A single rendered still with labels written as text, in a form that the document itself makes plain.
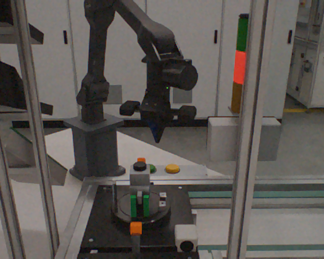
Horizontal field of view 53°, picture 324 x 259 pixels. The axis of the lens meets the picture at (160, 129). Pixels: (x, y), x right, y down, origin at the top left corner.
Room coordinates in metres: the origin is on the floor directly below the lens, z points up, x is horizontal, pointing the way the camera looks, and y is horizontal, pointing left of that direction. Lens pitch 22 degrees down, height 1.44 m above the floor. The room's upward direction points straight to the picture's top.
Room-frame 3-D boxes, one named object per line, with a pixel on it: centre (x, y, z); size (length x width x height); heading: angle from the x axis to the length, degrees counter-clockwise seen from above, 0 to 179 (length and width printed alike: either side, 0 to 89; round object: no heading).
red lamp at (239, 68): (0.53, -0.15, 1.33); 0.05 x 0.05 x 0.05
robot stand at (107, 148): (1.03, 0.22, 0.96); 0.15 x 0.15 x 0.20; 46
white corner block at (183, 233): (0.55, -0.05, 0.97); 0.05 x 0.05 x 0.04; 1
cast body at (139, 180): (0.64, 0.05, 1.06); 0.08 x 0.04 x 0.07; 1
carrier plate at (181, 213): (0.65, 0.05, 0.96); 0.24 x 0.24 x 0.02; 1
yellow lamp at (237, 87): (0.53, -0.15, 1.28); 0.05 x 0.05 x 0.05
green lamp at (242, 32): (0.53, -0.15, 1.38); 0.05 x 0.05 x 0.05
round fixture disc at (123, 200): (0.65, 0.05, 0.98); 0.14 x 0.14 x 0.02
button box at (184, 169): (0.87, -0.03, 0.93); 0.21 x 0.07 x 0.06; 91
